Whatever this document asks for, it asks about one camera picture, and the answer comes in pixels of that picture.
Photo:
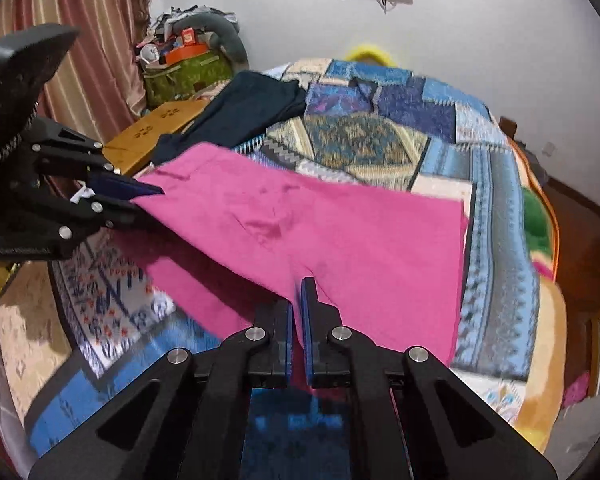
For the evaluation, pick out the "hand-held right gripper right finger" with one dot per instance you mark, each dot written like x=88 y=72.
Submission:
x=307 y=310

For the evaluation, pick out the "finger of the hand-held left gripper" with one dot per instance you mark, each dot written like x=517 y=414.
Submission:
x=105 y=210
x=125 y=187

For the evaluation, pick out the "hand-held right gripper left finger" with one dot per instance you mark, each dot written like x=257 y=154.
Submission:
x=289 y=332

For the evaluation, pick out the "pink pants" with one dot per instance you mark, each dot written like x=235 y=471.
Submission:
x=330 y=240

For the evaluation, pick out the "striped pink curtain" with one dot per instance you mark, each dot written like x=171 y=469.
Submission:
x=80 y=45

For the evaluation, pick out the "green patterned bag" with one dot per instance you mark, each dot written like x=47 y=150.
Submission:
x=185 y=77

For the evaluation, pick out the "dark navy garment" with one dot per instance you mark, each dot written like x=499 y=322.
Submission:
x=240 y=110

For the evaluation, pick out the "orange box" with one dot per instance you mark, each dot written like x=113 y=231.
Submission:
x=182 y=52

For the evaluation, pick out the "patchwork printed blanket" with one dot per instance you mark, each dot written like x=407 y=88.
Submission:
x=390 y=160

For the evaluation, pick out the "grey neck pillow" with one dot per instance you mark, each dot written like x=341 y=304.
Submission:
x=220 y=30

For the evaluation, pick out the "yellow plush item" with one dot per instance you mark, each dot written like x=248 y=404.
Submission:
x=367 y=54

